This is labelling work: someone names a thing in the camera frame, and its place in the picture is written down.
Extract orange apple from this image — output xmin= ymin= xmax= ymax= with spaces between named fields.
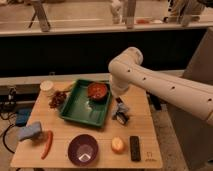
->
xmin=111 ymin=137 xmax=125 ymax=154

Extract dark red grapes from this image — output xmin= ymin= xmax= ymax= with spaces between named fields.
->
xmin=49 ymin=91 xmax=67 ymax=109

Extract blue box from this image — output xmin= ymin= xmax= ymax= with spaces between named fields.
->
xmin=15 ymin=108 xmax=32 ymax=127

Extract white cup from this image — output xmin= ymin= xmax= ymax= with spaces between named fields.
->
xmin=40 ymin=80 xmax=54 ymax=97

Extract black remote control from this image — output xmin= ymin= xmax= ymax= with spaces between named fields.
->
xmin=130 ymin=136 xmax=141 ymax=162

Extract black scrub brush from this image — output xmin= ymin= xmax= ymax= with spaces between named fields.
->
xmin=113 ymin=96 xmax=130 ymax=127

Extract red chili pepper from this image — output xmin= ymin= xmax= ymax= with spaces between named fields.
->
xmin=41 ymin=130 xmax=53 ymax=160

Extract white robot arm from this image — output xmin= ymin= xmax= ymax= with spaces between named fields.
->
xmin=108 ymin=47 xmax=213 ymax=126

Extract purple bowl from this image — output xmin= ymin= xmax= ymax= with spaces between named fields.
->
xmin=67 ymin=134 xmax=99 ymax=166

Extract green plastic tray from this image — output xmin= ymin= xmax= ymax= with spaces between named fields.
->
xmin=60 ymin=79 xmax=112 ymax=127

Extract red bowl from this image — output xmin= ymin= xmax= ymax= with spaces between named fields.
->
xmin=87 ymin=82 xmax=108 ymax=101

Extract black cable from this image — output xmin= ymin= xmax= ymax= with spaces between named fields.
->
xmin=1 ymin=111 xmax=21 ymax=155

